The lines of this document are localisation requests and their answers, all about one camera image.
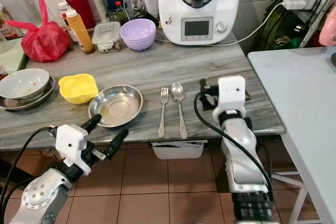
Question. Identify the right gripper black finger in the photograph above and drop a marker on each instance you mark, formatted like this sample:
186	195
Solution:
202	85

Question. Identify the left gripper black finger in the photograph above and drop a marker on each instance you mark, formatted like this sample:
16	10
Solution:
117	142
91	123

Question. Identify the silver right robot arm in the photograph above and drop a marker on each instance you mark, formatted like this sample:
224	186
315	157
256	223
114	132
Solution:
247	166

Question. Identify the steel spoon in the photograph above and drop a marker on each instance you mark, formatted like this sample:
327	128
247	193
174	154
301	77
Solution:
178	93

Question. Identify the shallow stainless steel dish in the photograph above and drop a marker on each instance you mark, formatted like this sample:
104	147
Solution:
116	105

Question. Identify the yellow plastic bowl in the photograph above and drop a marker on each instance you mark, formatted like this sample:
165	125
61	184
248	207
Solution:
79	88

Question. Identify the steel fork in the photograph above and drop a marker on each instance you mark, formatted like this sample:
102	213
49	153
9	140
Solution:
163	111

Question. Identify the steel plate under bowl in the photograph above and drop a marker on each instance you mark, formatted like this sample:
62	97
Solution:
44	99

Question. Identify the white plastic bin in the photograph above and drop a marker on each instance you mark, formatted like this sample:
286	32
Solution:
178	150

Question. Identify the white kitchen cooking machine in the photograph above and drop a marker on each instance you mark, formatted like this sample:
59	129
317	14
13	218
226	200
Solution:
199	19

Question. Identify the grey used bowl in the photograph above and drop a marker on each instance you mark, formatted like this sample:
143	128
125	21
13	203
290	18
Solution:
23	83

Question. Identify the purple plastic bowl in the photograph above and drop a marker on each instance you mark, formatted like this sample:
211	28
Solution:
138	34

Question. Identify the clear lidded food container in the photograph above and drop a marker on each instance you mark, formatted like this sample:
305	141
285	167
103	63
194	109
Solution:
106	35

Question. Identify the light grey table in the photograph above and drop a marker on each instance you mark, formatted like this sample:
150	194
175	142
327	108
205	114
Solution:
302	103

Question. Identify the orange sauce squeeze bottle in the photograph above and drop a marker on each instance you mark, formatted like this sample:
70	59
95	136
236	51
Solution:
80	32

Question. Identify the red plastic bag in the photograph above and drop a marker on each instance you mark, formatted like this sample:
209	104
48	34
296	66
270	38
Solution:
46	42

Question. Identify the black storage rack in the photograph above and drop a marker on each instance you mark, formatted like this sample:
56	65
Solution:
286	27

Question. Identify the green bottle red cap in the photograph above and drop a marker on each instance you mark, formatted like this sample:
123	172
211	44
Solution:
122	14

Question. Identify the pale green tray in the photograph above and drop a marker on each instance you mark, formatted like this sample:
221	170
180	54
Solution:
10	51

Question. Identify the dark sauce bottle white cap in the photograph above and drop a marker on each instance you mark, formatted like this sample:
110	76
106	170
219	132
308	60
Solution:
63	14

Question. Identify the dark red canister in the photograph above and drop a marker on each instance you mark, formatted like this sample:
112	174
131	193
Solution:
79	3

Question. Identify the jar with blue lid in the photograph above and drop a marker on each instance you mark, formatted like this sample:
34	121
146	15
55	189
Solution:
114	2

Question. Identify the pink appliance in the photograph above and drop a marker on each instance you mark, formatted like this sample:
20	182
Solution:
329	27

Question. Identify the clear plastic bottle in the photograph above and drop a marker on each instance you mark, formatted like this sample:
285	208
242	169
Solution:
18	3

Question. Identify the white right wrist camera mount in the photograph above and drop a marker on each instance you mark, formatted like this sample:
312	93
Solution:
230	92

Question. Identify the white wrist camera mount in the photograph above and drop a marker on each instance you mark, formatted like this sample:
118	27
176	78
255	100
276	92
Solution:
230	92
69	142

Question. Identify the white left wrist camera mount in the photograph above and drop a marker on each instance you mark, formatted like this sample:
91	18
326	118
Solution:
69	142

